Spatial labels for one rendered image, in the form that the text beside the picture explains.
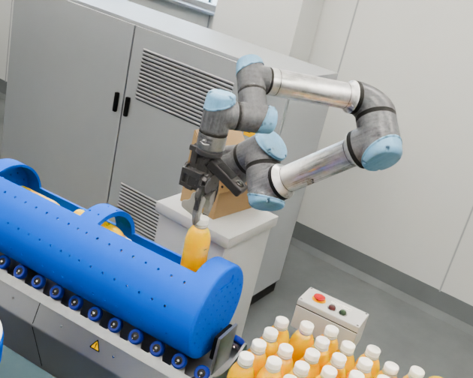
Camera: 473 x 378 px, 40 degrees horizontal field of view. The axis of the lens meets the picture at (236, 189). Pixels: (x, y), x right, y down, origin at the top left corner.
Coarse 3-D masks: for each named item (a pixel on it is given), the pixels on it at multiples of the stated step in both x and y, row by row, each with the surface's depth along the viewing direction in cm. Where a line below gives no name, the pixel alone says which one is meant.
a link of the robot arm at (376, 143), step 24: (360, 120) 181; (384, 120) 178; (336, 144) 187; (360, 144) 179; (384, 144) 175; (264, 168) 203; (288, 168) 197; (312, 168) 191; (336, 168) 187; (360, 168) 184; (384, 168) 183; (264, 192) 200; (288, 192) 200
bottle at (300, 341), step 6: (300, 330) 181; (294, 336) 182; (300, 336) 180; (306, 336) 180; (312, 336) 182; (294, 342) 181; (300, 342) 180; (306, 342) 180; (312, 342) 181; (294, 348) 181; (300, 348) 180; (306, 348) 180; (294, 354) 181; (300, 354) 181; (294, 360) 182
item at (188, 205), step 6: (192, 198) 170; (204, 198) 170; (186, 204) 171; (192, 204) 170; (186, 210) 172; (192, 210) 171; (198, 210) 169; (192, 216) 171; (198, 216) 170; (192, 222) 172
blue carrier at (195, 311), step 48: (0, 192) 195; (48, 192) 218; (0, 240) 194; (48, 240) 185; (96, 240) 181; (144, 240) 203; (96, 288) 179; (144, 288) 172; (192, 288) 168; (240, 288) 188; (192, 336) 168
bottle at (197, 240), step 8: (192, 232) 173; (200, 232) 173; (208, 232) 174; (192, 240) 173; (200, 240) 173; (208, 240) 174; (184, 248) 176; (192, 248) 174; (200, 248) 174; (208, 248) 176; (184, 256) 176; (192, 256) 175; (200, 256) 175; (184, 264) 176; (192, 264) 175; (200, 264) 176
